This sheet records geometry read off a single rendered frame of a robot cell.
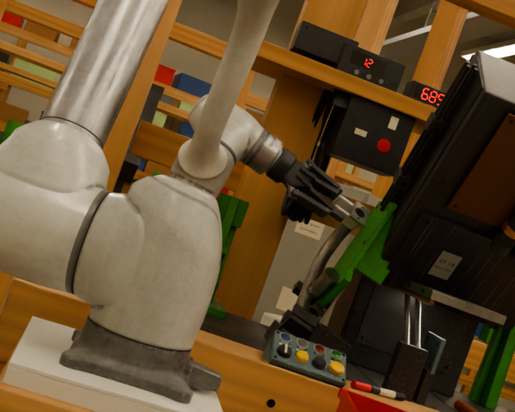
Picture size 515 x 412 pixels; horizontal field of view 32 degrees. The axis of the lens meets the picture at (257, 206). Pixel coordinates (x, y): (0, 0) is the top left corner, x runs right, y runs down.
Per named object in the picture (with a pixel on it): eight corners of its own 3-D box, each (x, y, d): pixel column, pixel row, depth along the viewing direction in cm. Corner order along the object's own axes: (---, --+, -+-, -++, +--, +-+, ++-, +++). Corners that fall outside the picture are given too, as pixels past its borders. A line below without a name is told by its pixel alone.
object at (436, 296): (502, 331, 175) (507, 316, 175) (427, 304, 173) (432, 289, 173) (436, 302, 213) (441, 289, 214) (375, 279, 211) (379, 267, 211)
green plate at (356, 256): (368, 306, 189) (424, 224, 190) (337, 283, 188) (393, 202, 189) (355, 298, 201) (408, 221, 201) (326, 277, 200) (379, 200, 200)
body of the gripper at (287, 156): (275, 161, 193) (311, 186, 194) (288, 139, 199) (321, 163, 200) (259, 181, 198) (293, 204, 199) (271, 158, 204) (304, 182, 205)
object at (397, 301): (453, 398, 210) (502, 262, 210) (334, 357, 206) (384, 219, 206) (428, 380, 228) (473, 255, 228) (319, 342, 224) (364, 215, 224)
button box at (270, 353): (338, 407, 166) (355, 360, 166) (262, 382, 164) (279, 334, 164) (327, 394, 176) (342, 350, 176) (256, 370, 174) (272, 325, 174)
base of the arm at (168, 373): (218, 414, 118) (231, 374, 118) (57, 364, 116) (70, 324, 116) (212, 379, 137) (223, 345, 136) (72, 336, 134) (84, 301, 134)
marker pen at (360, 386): (399, 400, 178) (401, 392, 178) (404, 402, 177) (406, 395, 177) (348, 386, 172) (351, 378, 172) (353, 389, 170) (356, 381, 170)
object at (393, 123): (396, 176, 216) (417, 118, 216) (331, 152, 214) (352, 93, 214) (382, 176, 229) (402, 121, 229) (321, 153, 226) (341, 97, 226)
